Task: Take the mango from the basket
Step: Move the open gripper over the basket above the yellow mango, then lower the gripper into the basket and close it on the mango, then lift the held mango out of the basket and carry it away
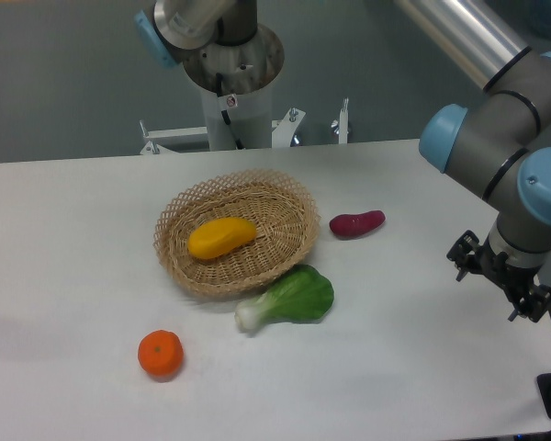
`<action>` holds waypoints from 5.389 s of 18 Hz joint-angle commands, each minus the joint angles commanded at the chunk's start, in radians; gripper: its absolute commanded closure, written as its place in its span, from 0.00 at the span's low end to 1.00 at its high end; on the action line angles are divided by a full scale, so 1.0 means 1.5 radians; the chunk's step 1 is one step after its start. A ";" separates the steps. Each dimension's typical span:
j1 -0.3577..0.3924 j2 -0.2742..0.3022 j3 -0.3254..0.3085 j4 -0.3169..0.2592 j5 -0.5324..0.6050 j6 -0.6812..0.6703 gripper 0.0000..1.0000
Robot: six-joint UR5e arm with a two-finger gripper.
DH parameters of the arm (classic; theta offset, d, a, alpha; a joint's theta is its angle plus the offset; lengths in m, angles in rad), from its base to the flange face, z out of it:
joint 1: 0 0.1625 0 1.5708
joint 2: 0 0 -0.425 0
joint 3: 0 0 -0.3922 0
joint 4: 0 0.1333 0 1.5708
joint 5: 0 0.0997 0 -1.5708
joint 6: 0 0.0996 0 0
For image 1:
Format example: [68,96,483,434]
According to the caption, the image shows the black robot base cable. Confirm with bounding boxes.
[215,72,248,151]

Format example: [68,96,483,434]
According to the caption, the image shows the woven wicker basket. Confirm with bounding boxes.
[153,169,320,300]

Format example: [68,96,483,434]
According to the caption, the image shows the orange toy tangerine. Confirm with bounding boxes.
[138,330,185,378]

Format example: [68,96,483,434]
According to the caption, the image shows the green toy bok choy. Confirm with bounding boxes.
[234,265,334,332]

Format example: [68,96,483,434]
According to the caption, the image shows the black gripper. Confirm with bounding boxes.
[446,230,551,322]

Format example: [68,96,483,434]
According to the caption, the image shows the purple toy sweet potato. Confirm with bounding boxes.
[329,210,386,239]

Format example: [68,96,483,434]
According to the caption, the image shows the yellow toy mango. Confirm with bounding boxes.
[187,217,257,260]

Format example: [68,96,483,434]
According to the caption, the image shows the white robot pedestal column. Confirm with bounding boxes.
[199,86,272,152]

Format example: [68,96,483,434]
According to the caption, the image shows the white metal base frame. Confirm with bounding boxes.
[139,97,352,155]

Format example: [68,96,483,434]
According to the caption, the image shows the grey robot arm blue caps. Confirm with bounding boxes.
[134,1,551,322]

